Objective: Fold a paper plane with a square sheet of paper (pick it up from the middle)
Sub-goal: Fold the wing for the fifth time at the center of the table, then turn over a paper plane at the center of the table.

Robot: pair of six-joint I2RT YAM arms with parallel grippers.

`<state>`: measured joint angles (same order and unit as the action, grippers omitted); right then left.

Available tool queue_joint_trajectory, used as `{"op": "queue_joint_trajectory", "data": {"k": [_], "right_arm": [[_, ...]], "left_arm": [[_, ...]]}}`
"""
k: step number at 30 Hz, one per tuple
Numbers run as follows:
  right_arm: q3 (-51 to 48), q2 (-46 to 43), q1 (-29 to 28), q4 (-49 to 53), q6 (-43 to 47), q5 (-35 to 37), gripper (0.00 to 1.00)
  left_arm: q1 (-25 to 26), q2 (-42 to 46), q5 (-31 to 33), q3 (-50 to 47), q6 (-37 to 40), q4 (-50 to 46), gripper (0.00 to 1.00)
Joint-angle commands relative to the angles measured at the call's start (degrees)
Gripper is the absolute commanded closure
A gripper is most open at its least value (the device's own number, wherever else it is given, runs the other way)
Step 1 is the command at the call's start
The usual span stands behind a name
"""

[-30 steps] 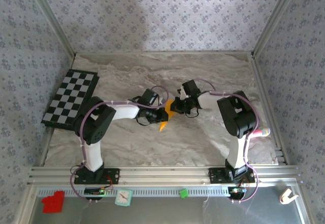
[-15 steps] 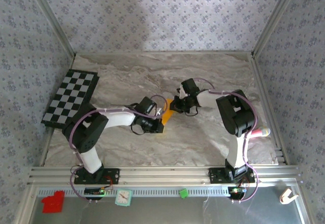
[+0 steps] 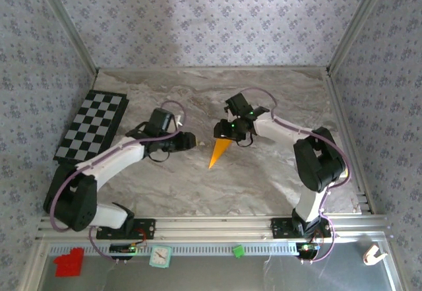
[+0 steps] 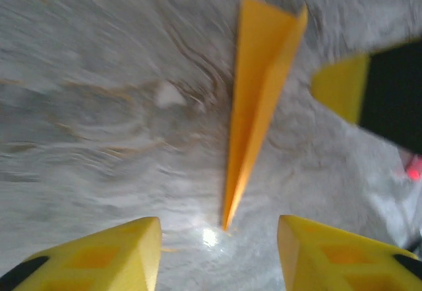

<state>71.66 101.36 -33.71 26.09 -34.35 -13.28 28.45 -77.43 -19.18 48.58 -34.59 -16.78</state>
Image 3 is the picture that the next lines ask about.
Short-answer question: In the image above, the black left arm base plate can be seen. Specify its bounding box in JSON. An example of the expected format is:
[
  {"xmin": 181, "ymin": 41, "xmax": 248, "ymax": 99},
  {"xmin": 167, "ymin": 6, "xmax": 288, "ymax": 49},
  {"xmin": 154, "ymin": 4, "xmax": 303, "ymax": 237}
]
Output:
[{"xmin": 95, "ymin": 218, "xmax": 156, "ymax": 241}]

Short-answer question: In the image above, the orange cloth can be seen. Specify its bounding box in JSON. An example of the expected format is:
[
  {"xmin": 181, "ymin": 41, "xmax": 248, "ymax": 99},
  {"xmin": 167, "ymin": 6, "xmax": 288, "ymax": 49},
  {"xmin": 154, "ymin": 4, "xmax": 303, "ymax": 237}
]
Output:
[{"xmin": 208, "ymin": 138, "xmax": 233, "ymax": 170}]

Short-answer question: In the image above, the aluminium mounting rail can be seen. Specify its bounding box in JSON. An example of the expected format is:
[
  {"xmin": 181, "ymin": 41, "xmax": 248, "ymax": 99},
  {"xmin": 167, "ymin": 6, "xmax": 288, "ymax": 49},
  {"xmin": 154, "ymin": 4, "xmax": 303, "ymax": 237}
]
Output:
[{"xmin": 35, "ymin": 214, "xmax": 392, "ymax": 242}]

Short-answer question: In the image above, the aluminium back rail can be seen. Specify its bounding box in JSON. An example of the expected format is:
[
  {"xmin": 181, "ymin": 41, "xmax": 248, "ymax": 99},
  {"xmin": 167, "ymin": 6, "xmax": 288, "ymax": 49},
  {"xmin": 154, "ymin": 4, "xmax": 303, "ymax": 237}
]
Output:
[{"xmin": 97, "ymin": 65, "xmax": 329, "ymax": 73}]

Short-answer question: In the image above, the white plastic clamp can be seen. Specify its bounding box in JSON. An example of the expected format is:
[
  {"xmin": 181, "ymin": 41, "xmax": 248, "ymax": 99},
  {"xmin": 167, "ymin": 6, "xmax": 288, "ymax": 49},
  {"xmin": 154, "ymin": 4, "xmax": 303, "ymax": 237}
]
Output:
[{"xmin": 362, "ymin": 244, "xmax": 388, "ymax": 266}]

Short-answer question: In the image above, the red left arm wire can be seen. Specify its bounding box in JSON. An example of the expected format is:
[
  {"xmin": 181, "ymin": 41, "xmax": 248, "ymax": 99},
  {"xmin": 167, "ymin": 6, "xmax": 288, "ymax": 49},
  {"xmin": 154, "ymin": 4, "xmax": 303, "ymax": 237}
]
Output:
[{"xmin": 131, "ymin": 227, "xmax": 148, "ymax": 248}]

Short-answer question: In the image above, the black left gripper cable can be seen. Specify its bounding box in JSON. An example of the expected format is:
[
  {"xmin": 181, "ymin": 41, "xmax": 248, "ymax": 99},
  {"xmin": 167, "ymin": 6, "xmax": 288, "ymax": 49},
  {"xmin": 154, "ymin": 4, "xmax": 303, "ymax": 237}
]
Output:
[{"xmin": 146, "ymin": 148, "xmax": 171, "ymax": 164}]

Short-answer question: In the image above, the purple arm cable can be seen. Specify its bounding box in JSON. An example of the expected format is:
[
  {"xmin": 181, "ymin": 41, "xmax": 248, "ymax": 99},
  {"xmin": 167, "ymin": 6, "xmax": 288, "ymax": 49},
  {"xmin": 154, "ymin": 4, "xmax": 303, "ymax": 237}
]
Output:
[
  {"xmin": 48, "ymin": 100, "xmax": 187, "ymax": 265},
  {"xmin": 239, "ymin": 86, "xmax": 352, "ymax": 265}
]

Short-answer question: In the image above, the black grey chessboard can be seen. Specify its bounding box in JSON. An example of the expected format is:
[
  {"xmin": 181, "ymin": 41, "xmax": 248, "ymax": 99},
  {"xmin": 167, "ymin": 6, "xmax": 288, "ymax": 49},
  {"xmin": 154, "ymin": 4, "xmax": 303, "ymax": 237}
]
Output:
[{"xmin": 53, "ymin": 89, "xmax": 129, "ymax": 167}]

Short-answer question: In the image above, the teal square clock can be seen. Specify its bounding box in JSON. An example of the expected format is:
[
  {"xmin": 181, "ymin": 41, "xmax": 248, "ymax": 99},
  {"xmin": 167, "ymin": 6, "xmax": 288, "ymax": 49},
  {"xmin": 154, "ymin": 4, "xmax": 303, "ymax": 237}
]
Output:
[{"xmin": 148, "ymin": 244, "xmax": 173, "ymax": 269}]

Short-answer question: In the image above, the aluminium frame post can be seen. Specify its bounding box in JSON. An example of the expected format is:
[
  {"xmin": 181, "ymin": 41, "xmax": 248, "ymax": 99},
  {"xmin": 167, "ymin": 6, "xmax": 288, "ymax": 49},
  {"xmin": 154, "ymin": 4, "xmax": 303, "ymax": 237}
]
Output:
[
  {"xmin": 32, "ymin": 0, "xmax": 100, "ymax": 74},
  {"xmin": 325, "ymin": 0, "xmax": 395, "ymax": 76}
]

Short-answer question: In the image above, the red arm wire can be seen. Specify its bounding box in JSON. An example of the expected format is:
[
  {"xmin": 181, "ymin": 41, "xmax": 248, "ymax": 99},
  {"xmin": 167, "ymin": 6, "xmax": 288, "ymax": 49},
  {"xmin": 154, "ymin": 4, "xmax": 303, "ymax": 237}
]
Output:
[
  {"xmin": 131, "ymin": 227, "xmax": 148, "ymax": 248},
  {"xmin": 309, "ymin": 228, "xmax": 326, "ymax": 245}
]

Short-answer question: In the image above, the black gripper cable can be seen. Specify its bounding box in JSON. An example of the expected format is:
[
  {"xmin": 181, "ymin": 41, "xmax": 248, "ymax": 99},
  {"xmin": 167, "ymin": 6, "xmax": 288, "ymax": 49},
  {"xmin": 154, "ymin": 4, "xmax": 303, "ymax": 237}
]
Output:
[
  {"xmin": 146, "ymin": 148, "xmax": 171, "ymax": 164},
  {"xmin": 237, "ymin": 132, "xmax": 254, "ymax": 148}
]

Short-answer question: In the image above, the red right arm wire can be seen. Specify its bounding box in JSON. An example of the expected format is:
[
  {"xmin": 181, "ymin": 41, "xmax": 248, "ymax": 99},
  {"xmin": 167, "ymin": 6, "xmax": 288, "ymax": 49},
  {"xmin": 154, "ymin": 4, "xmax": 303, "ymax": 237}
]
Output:
[{"xmin": 309, "ymin": 228, "xmax": 326, "ymax": 245}]

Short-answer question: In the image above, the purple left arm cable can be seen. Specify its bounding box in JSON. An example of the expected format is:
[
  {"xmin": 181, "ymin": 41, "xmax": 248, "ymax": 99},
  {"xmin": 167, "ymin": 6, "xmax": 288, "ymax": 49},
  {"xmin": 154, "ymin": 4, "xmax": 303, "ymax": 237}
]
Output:
[{"xmin": 48, "ymin": 100, "xmax": 187, "ymax": 265}]

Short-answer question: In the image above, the red toy block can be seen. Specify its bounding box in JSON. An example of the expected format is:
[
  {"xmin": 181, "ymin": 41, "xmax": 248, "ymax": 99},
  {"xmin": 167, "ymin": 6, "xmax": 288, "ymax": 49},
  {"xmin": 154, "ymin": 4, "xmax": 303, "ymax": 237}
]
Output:
[{"xmin": 53, "ymin": 247, "xmax": 85, "ymax": 278}]

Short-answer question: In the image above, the grey slotted cable duct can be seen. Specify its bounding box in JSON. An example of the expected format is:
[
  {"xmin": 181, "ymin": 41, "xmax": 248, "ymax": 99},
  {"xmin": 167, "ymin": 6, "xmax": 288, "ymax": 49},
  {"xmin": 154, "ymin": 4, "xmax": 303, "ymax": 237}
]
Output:
[{"xmin": 48, "ymin": 242, "xmax": 301, "ymax": 257}]

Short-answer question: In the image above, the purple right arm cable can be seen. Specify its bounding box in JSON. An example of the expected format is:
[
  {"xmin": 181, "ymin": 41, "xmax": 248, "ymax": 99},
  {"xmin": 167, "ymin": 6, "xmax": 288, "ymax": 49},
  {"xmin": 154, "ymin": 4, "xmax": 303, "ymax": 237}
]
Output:
[{"xmin": 239, "ymin": 86, "xmax": 352, "ymax": 265}]

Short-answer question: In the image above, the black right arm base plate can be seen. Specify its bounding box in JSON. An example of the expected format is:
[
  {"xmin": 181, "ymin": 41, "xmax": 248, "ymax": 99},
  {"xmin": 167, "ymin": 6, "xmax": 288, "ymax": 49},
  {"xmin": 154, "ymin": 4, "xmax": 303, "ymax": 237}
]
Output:
[{"xmin": 270, "ymin": 217, "xmax": 332, "ymax": 239}]

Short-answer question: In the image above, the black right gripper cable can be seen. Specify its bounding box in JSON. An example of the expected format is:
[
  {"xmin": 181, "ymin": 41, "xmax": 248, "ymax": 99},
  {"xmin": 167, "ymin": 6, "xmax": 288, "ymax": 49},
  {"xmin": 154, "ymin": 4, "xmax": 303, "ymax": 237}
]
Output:
[{"xmin": 237, "ymin": 132, "xmax": 254, "ymax": 148}]

